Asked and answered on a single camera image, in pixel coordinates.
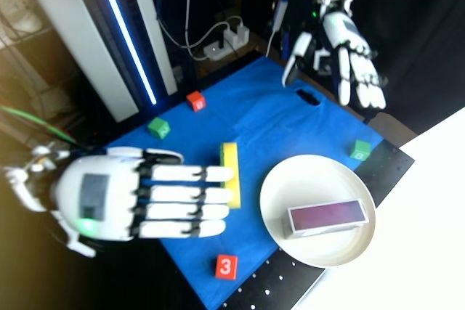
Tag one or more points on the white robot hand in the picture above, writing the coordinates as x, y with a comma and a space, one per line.
94, 194
341, 28

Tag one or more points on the maroon and grey box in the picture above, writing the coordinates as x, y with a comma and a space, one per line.
327, 217

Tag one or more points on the yellow green sponge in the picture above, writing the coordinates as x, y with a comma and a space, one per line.
236, 157

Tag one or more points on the white round plate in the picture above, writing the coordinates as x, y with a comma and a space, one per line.
312, 179

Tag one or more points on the green block with two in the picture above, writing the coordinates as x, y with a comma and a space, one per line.
159, 128

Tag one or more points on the white power strip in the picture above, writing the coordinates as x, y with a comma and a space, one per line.
232, 39

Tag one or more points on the blue cloth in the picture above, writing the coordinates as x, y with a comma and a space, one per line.
261, 121

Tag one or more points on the green block with eight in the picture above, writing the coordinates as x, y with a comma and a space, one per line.
360, 151

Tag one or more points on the small red block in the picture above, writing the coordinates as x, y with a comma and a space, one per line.
196, 101

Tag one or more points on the white tower with blue light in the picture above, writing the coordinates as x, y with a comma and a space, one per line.
91, 52

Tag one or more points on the black perforated board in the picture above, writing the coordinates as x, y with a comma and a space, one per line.
388, 168

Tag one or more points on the red block with three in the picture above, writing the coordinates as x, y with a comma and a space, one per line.
226, 267

